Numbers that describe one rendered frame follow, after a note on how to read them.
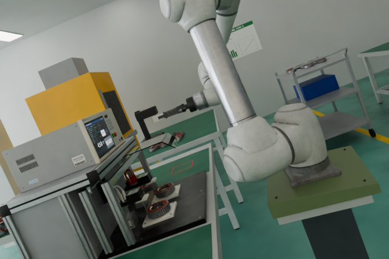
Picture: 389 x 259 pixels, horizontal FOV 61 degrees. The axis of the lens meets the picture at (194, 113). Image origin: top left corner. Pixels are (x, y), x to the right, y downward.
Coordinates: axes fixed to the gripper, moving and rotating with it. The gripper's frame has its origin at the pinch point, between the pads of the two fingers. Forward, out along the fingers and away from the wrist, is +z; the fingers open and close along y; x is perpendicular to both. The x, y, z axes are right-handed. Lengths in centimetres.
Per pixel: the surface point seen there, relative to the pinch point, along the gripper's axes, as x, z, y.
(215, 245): -43, -12, -60
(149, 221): -40, 17, -26
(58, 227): -23, 48, -41
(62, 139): 9.0, 36.7, -28.5
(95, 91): 47, 136, 327
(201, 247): -43, -7, -58
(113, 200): -21, 22, -41
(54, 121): 28, 215, 327
